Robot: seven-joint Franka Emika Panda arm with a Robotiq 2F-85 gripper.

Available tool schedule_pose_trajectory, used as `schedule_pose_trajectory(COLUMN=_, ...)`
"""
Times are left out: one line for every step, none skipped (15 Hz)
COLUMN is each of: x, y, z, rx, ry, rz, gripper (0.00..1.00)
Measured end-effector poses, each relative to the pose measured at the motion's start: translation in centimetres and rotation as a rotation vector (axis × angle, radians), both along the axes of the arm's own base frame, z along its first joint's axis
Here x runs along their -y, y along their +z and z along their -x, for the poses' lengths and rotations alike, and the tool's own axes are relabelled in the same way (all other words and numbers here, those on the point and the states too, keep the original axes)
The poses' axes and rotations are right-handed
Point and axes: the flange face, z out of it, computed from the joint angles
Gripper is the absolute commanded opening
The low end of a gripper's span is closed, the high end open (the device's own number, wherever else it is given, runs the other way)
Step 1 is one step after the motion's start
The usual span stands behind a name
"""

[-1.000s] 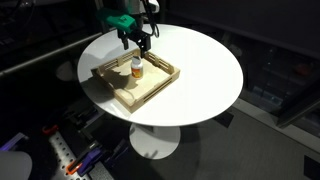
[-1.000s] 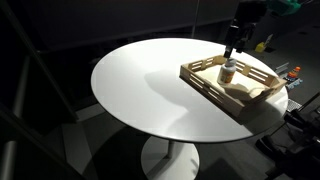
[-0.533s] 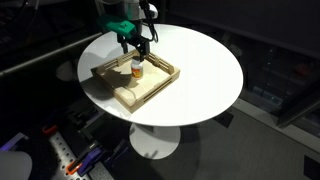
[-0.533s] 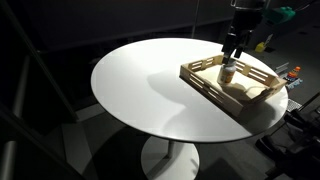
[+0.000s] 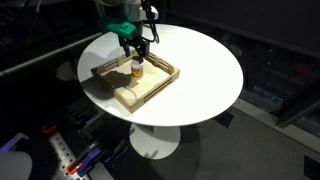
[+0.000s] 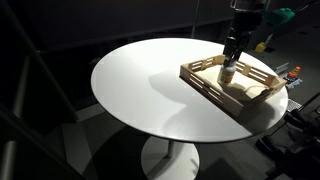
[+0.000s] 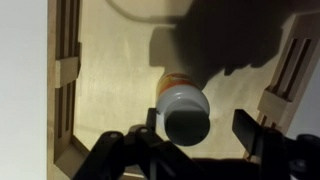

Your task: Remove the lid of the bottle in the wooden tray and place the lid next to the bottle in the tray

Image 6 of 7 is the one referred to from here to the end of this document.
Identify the white round table pedestal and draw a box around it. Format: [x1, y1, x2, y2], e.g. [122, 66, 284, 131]
[140, 135, 201, 180]

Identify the white round bottle lid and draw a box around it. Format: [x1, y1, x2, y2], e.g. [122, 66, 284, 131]
[222, 65, 237, 73]

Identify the small yellow block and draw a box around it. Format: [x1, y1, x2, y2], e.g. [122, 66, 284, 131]
[254, 41, 267, 54]

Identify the orange toy figure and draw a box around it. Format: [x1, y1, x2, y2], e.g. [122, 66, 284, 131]
[286, 65, 302, 80]

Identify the green plastic block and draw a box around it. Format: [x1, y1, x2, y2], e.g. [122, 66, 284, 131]
[265, 7, 296, 26]

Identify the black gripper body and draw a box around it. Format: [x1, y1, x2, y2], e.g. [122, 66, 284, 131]
[222, 18, 255, 61]

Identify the orange label pill bottle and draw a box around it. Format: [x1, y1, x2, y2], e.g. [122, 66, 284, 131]
[216, 68, 237, 85]

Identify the slatted wooden tray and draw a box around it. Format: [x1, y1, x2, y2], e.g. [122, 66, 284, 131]
[179, 54, 288, 118]

